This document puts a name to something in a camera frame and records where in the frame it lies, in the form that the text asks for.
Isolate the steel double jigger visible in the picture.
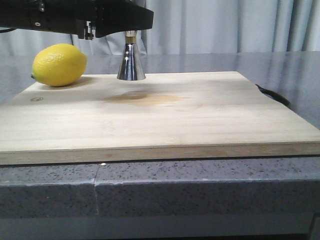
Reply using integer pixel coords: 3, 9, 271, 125
117, 30, 146, 81

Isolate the light wooden cutting board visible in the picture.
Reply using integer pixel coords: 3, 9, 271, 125
0, 71, 320, 165

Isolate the black cutting board handle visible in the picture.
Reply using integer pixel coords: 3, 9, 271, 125
256, 84, 291, 108

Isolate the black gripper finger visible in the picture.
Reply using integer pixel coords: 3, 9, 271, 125
95, 0, 154, 38

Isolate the yellow lemon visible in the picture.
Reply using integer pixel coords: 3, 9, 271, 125
31, 43, 88, 87

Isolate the grey curtain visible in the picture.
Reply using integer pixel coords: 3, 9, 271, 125
0, 0, 320, 57

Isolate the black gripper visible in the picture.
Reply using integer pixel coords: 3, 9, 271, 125
0, 0, 97, 40

